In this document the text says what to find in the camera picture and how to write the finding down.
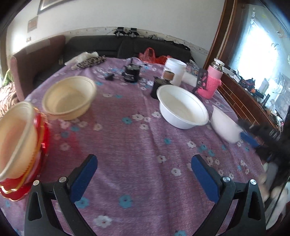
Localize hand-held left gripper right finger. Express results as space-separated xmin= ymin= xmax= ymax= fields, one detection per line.
xmin=191 ymin=154 xmax=266 ymax=236

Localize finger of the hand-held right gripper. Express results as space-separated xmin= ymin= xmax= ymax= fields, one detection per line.
xmin=241 ymin=132 xmax=261 ymax=148
xmin=238 ymin=120 xmax=279 ymax=141

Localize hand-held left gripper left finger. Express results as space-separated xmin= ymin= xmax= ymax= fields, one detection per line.
xmin=24 ymin=154 xmax=98 ymax=236

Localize large white paper bowl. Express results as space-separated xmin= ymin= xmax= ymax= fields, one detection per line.
xmin=211 ymin=105 xmax=244 ymax=144

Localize gold rimmed red plate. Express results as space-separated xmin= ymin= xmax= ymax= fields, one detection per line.
xmin=23 ymin=111 xmax=50 ymax=182

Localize white plastic bowl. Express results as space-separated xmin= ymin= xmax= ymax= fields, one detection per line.
xmin=156 ymin=85 xmax=209 ymax=130

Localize cream ribbed plastic bowl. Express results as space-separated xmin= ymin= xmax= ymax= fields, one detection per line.
xmin=0 ymin=102 xmax=39 ymax=182
xmin=42 ymin=76 xmax=97 ymax=121

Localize person's right forearm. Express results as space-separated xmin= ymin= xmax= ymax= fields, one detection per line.
xmin=265 ymin=182 xmax=290 ymax=230

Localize person's right hand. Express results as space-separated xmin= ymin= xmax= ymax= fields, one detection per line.
xmin=260 ymin=163 xmax=283 ymax=200

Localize wooden partition cabinet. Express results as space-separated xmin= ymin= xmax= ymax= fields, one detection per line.
xmin=204 ymin=0 xmax=290 ymax=137

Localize white plastic bottle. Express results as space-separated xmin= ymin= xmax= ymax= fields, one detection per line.
xmin=259 ymin=78 xmax=270 ymax=93

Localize orange black tool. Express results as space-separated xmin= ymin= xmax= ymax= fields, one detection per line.
xmin=240 ymin=77 xmax=259 ymax=93

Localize purple floral tablecloth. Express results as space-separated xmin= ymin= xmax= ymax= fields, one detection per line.
xmin=0 ymin=57 xmax=272 ymax=236

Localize white flat box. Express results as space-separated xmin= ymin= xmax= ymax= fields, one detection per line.
xmin=223 ymin=66 xmax=241 ymax=78

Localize pink thermos with knitted sleeve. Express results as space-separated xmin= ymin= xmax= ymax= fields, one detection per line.
xmin=197 ymin=58 xmax=223 ymax=99

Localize black phone stand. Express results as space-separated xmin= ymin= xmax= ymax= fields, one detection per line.
xmin=192 ymin=69 xmax=209 ymax=93

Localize white paper packet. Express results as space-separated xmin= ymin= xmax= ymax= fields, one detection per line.
xmin=182 ymin=71 xmax=197 ymax=86

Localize bright window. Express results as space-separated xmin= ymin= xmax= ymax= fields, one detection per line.
xmin=229 ymin=5 xmax=290 ymax=91

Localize clear plastic bag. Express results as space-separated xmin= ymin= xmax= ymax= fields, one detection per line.
xmin=186 ymin=60 xmax=200 ymax=75

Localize white plastic jar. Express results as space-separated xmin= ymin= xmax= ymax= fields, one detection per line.
xmin=164 ymin=58 xmax=187 ymax=87

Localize small dark jar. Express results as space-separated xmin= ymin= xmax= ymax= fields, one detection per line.
xmin=151 ymin=71 xmax=175 ymax=99

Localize patterned brown blanket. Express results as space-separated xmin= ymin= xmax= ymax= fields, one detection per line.
xmin=0 ymin=83 xmax=18 ymax=118

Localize black hand grinder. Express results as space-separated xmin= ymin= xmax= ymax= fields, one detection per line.
xmin=122 ymin=58 xmax=142 ymax=83

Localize leopard print cloth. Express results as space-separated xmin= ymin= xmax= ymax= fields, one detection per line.
xmin=76 ymin=56 xmax=106 ymax=70

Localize white gloves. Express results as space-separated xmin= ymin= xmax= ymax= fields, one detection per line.
xmin=65 ymin=52 xmax=100 ymax=66

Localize brown sofa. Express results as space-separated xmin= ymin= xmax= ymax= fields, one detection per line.
xmin=9 ymin=34 xmax=66 ymax=101

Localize green cloth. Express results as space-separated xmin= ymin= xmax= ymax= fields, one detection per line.
xmin=2 ymin=68 xmax=14 ymax=86

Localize red plastic bag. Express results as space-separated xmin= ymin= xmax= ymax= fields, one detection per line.
xmin=139 ymin=47 xmax=173 ymax=65

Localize black sofa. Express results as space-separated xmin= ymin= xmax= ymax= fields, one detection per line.
xmin=34 ymin=35 xmax=193 ymax=84

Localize framed horse painting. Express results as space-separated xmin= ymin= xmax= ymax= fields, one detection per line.
xmin=37 ymin=0 xmax=75 ymax=15

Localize brown wall panel box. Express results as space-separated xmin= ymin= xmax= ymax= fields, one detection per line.
xmin=27 ymin=16 xmax=38 ymax=32

